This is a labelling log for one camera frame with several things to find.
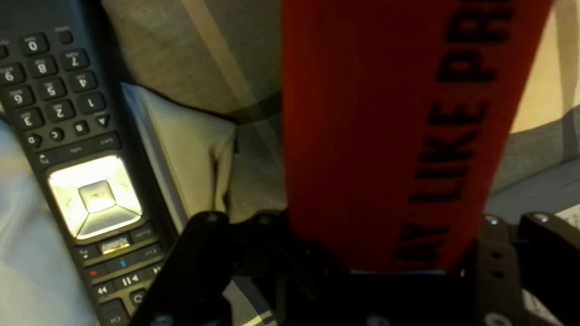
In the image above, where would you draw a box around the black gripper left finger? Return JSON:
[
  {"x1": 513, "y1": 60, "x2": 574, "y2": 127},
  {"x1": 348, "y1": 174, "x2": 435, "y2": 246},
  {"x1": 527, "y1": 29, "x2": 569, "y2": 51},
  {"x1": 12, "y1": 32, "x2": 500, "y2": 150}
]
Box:
[{"x1": 128, "y1": 212, "x2": 232, "y2": 326}]

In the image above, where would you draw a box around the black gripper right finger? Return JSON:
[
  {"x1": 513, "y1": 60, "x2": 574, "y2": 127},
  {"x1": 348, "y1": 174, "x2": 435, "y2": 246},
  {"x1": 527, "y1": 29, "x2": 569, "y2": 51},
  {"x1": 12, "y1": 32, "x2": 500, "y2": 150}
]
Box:
[{"x1": 473, "y1": 212, "x2": 580, "y2": 326}]

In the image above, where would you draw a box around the orange foam baseball bat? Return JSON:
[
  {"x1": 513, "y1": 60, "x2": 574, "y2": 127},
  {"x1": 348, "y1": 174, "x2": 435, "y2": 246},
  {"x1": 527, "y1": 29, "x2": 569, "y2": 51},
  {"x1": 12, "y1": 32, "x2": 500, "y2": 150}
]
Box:
[{"x1": 281, "y1": 0, "x2": 554, "y2": 272}]

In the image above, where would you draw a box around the plaid bed comforter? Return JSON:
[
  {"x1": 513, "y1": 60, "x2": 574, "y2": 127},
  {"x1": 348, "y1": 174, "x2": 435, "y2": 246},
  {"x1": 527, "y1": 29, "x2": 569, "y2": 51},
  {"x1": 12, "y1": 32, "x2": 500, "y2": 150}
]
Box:
[{"x1": 99, "y1": 0, "x2": 580, "y2": 223}]

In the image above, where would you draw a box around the black remote control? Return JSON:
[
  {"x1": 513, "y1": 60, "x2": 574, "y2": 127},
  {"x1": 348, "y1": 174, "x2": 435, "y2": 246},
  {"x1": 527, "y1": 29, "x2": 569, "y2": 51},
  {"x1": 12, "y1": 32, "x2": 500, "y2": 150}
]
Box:
[{"x1": 0, "y1": 0, "x2": 176, "y2": 326}]

